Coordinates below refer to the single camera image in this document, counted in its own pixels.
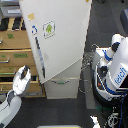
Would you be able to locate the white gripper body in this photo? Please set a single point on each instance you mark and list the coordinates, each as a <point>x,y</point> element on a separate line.
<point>21,80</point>

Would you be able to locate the white fridge door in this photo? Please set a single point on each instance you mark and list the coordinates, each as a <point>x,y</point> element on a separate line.
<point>65,47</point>

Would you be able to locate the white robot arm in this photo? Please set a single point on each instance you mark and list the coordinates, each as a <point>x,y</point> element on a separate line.
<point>10,107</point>

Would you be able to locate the white fridge bottom drawer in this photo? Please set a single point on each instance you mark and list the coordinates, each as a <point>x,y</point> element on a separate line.
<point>62,88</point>

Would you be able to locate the wooden drawer cabinet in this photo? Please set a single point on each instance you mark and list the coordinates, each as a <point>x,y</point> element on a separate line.
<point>15,52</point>

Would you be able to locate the green android sticker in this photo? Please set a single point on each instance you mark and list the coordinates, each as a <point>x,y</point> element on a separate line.
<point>49,29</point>

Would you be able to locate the yellow sticky note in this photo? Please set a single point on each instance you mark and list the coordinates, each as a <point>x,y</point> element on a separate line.
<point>31,16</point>

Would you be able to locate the grey box on cabinet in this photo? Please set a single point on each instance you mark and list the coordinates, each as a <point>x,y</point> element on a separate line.
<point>11,11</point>

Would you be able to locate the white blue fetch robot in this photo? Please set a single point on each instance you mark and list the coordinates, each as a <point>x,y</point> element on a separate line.
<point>110,67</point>

